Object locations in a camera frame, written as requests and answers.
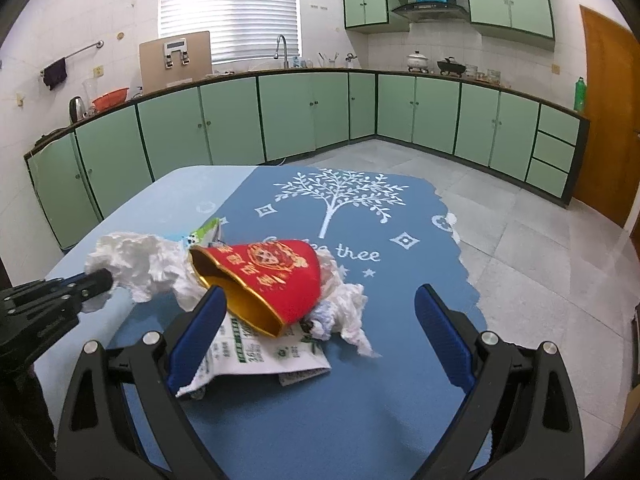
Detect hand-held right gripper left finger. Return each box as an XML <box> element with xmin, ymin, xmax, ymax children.
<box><xmin>55</xmin><ymin>285</ymin><xmax>230</xmax><ymax>480</ymax></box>

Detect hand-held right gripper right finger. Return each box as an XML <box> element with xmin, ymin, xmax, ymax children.
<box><xmin>414</xmin><ymin>284</ymin><xmax>586</xmax><ymax>480</ymax></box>

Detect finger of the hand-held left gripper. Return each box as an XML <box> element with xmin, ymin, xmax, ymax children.
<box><xmin>0</xmin><ymin>268</ymin><xmax>115</xmax><ymax>309</ymax></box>

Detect large white tissue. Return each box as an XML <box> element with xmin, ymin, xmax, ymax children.
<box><xmin>86</xmin><ymin>231</ymin><xmax>201</xmax><ymax>313</ymax></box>

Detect printed paper wrapper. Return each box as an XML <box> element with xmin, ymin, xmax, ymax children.
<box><xmin>175</xmin><ymin>310</ymin><xmax>332</xmax><ymax>400</ymax></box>

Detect small white tissue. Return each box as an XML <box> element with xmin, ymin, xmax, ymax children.
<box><xmin>300</xmin><ymin>250</ymin><xmax>382</xmax><ymax>359</ymax></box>

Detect red and gold paper cup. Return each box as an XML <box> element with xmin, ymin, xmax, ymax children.
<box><xmin>189</xmin><ymin>240</ymin><xmax>322</xmax><ymax>338</ymax></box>

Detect light blue milk carton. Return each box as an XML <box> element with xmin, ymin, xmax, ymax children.
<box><xmin>181</xmin><ymin>216</ymin><xmax>223</xmax><ymax>249</ymax></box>

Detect dark blue tree-print tablecloth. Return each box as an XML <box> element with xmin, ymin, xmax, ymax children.
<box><xmin>107</xmin><ymin>165</ymin><xmax>493</xmax><ymax>480</ymax></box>

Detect red plastic basin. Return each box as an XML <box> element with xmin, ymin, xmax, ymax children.
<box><xmin>91</xmin><ymin>87</ymin><xmax>131</xmax><ymax>113</ymax></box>

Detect dark towel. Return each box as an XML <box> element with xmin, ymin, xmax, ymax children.
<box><xmin>42</xmin><ymin>58</ymin><xmax>68</xmax><ymax>91</ymax></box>

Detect brown printed cardboard box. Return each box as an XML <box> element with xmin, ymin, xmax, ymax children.
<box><xmin>139</xmin><ymin>31</ymin><xmax>212</xmax><ymax>95</ymax></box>

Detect green base cabinets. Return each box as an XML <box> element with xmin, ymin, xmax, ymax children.
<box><xmin>24</xmin><ymin>67</ymin><xmax>591</xmax><ymax>253</ymax></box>

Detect black wok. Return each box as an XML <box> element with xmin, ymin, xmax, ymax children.
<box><xmin>436</xmin><ymin>56</ymin><xmax>466</xmax><ymax>77</ymax></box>

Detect wide wooden door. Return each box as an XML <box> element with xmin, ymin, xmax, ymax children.
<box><xmin>570</xmin><ymin>4</ymin><xmax>640</xmax><ymax>228</ymax></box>

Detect white window blind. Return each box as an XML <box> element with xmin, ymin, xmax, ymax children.
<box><xmin>159</xmin><ymin>0</ymin><xmax>303</xmax><ymax>66</ymax></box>

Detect black range hood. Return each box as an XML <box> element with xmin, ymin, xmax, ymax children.
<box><xmin>390</xmin><ymin>2</ymin><xmax>468</xmax><ymax>23</ymax></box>

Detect steel towel rail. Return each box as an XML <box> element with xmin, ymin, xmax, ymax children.
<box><xmin>40</xmin><ymin>40</ymin><xmax>105</xmax><ymax>77</ymax></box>

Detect green wall cabinets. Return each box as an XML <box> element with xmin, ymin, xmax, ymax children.
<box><xmin>341</xmin><ymin>0</ymin><xmax>557</xmax><ymax>41</ymax></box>

